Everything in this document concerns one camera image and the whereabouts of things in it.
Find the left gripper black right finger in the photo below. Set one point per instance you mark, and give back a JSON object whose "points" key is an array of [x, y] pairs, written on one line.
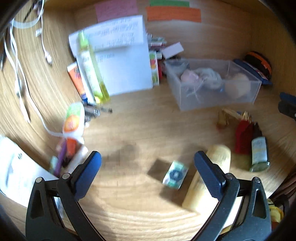
{"points": [[252, 222]]}

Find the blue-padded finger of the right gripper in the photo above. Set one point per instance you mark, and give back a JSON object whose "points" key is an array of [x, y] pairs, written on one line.
{"points": [[287, 105]]}

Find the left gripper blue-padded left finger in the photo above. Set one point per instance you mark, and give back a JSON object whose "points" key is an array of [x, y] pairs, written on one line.
{"points": [[43, 221]]}

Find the red velvet gold-trim pouch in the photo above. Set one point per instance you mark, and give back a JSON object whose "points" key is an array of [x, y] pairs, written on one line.
{"points": [[246, 130]]}

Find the beige plastic lidded cup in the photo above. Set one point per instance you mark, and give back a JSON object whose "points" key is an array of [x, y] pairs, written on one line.
{"points": [[237, 86]]}

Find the green glass dropper bottle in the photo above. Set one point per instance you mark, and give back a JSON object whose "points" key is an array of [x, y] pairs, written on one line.
{"points": [[259, 151]]}

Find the cream lotion tube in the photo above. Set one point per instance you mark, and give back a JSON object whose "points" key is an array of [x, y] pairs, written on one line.
{"points": [[198, 198]]}

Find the white cloth bundle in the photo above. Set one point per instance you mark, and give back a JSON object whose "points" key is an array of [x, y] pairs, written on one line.
{"points": [[211, 79]]}

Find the green white small box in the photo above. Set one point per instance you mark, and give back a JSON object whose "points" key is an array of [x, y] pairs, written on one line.
{"points": [[175, 175]]}

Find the black orange round case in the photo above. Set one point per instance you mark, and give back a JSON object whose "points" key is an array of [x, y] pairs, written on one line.
{"points": [[259, 61]]}

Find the translucent plastic storage bin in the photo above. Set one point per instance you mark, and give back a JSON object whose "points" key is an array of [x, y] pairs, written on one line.
{"points": [[193, 96]]}

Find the orange label white pouch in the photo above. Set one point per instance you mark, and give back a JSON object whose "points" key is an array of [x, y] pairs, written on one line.
{"points": [[74, 124]]}

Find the pink round compact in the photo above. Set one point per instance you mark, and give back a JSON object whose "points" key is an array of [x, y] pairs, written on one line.
{"points": [[189, 76]]}

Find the small white cardboard box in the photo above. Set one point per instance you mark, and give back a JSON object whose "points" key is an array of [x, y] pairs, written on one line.
{"points": [[172, 50]]}

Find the yellow-green spray bottle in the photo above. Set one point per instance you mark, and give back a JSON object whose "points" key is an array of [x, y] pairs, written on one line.
{"points": [[91, 70]]}

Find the orange sticky note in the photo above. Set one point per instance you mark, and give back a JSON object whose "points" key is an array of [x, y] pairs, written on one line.
{"points": [[168, 13]]}

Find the fruit print carton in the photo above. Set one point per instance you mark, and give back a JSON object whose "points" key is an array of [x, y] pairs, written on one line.
{"points": [[154, 67]]}

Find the stack of packets and cards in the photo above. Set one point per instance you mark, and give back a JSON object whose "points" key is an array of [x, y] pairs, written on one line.
{"points": [[156, 42]]}

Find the orange white tube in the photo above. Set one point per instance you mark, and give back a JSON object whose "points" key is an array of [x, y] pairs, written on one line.
{"points": [[80, 84]]}

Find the green sticky note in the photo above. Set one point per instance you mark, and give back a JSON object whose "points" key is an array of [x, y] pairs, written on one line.
{"points": [[185, 4]]}

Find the white paper document stand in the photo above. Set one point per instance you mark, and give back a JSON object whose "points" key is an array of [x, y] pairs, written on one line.
{"points": [[122, 54]]}

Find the pink sticky note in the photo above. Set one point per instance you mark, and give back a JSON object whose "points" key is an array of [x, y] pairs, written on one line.
{"points": [[109, 10]]}

